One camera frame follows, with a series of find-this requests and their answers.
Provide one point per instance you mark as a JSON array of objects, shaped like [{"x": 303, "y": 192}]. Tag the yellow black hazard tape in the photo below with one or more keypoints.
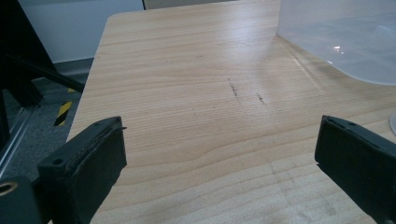
[{"x": 63, "y": 112}]

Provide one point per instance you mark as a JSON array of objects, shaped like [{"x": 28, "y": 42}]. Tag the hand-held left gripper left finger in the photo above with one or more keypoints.
[{"x": 81, "y": 168}]

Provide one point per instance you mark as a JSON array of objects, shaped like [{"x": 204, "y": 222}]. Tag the white round object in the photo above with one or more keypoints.
[{"x": 393, "y": 123}]

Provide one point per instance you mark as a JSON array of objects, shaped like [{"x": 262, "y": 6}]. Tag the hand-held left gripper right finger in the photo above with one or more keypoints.
[{"x": 358, "y": 158}]

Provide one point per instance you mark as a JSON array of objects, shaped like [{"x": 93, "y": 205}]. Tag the black metal stand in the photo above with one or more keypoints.
[{"x": 23, "y": 62}]

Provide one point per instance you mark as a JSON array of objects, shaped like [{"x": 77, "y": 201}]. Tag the clear plastic storage box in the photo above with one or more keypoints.
[{"x": 342, "y": 34}]

